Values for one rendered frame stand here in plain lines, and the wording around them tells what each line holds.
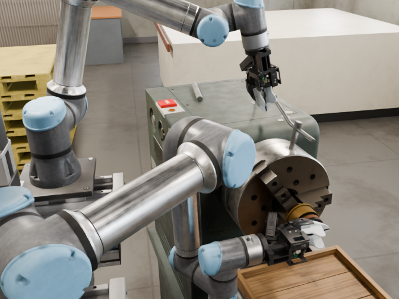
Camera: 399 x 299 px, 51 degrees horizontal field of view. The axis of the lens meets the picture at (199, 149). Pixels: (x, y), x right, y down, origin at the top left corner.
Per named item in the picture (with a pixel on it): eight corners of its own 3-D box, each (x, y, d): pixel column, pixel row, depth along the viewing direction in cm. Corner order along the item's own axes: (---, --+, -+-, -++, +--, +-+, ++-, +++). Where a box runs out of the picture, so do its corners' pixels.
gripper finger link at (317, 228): (338, 238, 109) (307, 245, 107) (326, 225, 114) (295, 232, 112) (340, 228, 108) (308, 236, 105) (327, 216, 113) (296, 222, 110)
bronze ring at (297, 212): (281, 201, 118) (299, 219, 110) (310, 195, 120) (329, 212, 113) (278, 228, 122) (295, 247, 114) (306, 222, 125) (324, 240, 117)
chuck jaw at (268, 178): (269, 196, 127) (250, 171, 120) (282, 185, 127) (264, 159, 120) (287, 215, 117) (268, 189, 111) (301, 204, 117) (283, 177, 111)
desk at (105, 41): (124, 45, 873) (121, 5, 838) (126, 63, 735) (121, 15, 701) (87, 47, 862) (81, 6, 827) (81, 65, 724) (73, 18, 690)
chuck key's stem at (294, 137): (293, 159, 124) (303, 123, 120) (286, 159, 123) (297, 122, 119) (290, 156, 126) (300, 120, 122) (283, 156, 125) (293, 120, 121)
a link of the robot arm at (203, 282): (213, 280, 118) (213, 250, 113) (243, 302, 110) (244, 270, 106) (193, 295, 113) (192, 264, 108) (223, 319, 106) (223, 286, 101)
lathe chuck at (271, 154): (216, 231, 133) (237, 140, 122) (299, 228, 145) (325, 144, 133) (227, 248, 126) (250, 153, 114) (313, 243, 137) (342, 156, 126)
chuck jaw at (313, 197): (289, 188, 128) (323, 179, 131) (289, 202, 130) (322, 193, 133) (309, 206, 118) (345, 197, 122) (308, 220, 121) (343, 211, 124)
